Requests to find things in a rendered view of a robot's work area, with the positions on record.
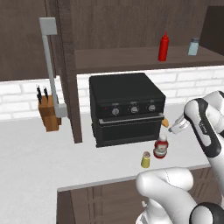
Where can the dark wood wall cabinet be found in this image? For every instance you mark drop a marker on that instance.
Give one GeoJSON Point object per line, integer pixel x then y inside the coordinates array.
{"type": "Point", "coordinates": [131, 26]}

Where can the red condiment bottle white cap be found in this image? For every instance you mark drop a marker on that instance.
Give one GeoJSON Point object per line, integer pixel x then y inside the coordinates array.
{"type": "Point", "coordinates": [160, 147]}

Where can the black toaster oven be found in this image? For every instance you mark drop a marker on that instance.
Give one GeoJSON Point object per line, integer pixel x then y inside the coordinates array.
{"type": "Point", "coordinates": [125, 93]}

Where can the dark wood cabinet door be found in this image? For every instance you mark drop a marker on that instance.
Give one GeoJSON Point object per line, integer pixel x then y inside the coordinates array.
{"type": "Point", "coordinates": [213, 29]}
{"type": "Point", "coordinates": [68, 67]}

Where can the wooden knife block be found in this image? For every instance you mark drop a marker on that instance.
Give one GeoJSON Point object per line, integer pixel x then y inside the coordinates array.
{"type": "Point", "coordinates": [50, 116]}

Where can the yellow shaker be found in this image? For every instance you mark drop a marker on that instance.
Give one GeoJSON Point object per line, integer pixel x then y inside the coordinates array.
{"type": "Point", "coordinates": [145, 161]}

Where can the tall red ketchup bottle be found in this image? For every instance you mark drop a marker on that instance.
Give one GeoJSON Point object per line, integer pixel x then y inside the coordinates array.
{"type": "Point", "coordinates": [163, 48]}

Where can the dark wood base cabinets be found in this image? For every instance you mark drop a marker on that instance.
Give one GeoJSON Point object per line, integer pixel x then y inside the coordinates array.
{"type": "Point", "coordinates": [102, 204]}

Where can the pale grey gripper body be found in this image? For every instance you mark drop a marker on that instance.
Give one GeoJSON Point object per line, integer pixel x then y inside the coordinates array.
{"type": "Point", "coordinates": [180, 126]}

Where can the orange wedge of food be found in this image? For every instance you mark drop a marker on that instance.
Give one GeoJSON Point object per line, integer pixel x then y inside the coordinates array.
{"type": "Point", "coordinates": [165, 122]}

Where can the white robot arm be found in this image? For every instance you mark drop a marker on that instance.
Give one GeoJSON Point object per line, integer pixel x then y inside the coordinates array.
{"type": "Point", "coordinates": [178, 186]}

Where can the pale blue shaker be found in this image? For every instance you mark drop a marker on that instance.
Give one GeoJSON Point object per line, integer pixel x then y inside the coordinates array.
{"type": "Point", "coordinates": [193, 46]}

